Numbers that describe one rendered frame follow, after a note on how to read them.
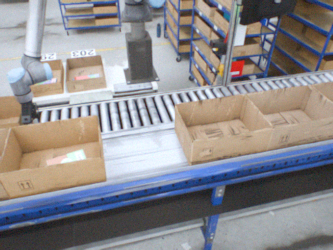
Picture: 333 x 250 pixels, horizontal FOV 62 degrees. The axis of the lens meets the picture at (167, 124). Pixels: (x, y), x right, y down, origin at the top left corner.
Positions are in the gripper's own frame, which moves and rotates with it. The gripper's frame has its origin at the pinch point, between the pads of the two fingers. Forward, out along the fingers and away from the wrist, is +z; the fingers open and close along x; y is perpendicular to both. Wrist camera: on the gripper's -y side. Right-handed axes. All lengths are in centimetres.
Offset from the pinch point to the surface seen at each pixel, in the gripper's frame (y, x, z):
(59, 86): 45.0, -11.6, -0.9
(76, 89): 45, -23, 3
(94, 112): 16.3, -34.0, 5.3
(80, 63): 83, -27, 1
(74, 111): 20.8, -20.7, 5.3
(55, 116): 17.6, -8.8, 5.5
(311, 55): 82, -254, 20
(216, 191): -64, -89, 6
